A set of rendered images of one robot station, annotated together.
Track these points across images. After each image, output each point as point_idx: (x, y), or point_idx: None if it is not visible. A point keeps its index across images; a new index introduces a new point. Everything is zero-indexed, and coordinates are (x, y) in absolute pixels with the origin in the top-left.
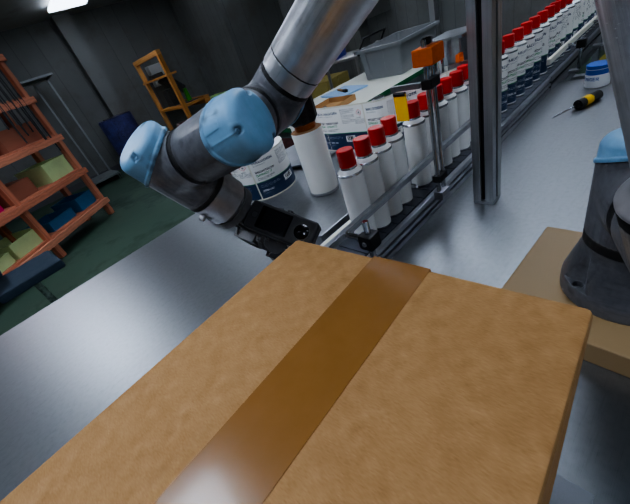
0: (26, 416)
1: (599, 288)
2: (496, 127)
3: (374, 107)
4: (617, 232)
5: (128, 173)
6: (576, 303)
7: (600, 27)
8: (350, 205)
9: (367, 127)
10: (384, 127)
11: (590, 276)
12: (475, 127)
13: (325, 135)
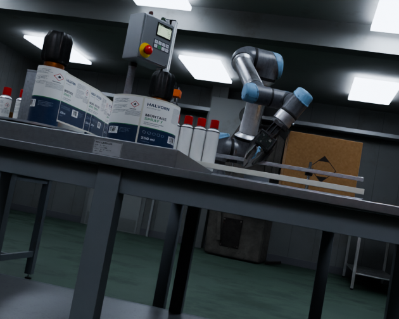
0: None
1: (223, 174)
2: None
3: (111, 106)
4: (238, 149)
5: (311, 100)
6: None
7: (257, 107)
8: (216, 149)
9: (106, 119)
10: (179, 118)
11: (221, 171)
12: None
13: (89, 115)
